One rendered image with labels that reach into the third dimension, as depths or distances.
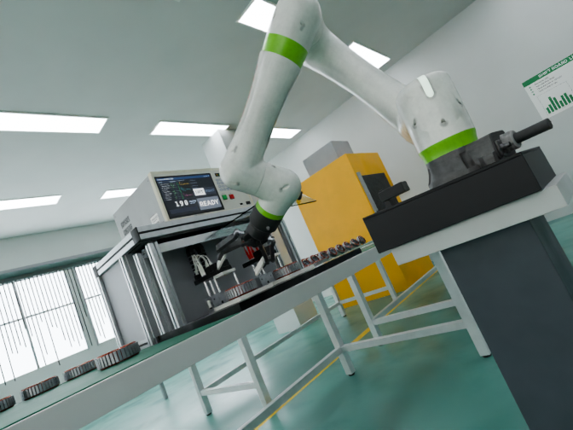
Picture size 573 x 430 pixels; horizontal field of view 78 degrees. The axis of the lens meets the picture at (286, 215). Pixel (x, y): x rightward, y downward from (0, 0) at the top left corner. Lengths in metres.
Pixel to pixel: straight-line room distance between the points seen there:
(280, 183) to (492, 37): 5.62
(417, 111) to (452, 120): 0.08
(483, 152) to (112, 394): 0.83
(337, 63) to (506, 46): 5.31
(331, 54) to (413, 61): 5.56
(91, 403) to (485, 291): 0.76
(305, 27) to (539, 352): 0.88
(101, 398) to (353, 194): 4.39
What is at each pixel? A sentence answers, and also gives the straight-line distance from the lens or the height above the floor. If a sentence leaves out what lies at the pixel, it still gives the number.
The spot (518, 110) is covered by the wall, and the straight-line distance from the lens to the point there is 6.14.
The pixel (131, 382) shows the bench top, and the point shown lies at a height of 0.72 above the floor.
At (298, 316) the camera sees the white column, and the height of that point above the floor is 0.17.
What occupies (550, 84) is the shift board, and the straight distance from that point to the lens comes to 6.15.
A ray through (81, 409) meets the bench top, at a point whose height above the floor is 0.72.
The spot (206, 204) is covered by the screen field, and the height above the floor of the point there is 1.16.
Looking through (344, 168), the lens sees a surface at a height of 1.78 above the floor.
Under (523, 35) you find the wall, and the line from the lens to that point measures 6.31.
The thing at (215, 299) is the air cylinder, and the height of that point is 0.81.
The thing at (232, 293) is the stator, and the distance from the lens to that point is 1.16.
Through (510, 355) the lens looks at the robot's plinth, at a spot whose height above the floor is 0.46.
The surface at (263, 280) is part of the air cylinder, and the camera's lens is 1.45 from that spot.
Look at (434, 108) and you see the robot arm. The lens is 0.86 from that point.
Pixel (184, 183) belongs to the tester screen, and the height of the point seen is 1.26.
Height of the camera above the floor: 0.79
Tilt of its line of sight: 9 degrees up
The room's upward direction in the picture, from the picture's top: 24 degrees counter-clockwise
